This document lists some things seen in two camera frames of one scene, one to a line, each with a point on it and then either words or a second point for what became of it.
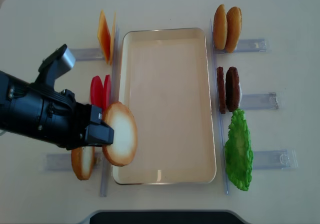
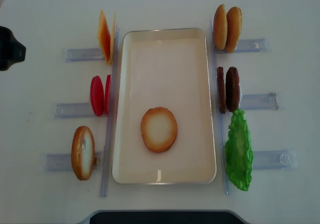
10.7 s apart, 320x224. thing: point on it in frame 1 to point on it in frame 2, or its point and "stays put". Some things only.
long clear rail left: x=105 y=169 stays put
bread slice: x=121 y=151 to x=159 y=128
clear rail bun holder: x=253 y=45 stays put
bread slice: x=83 y=161 stays put
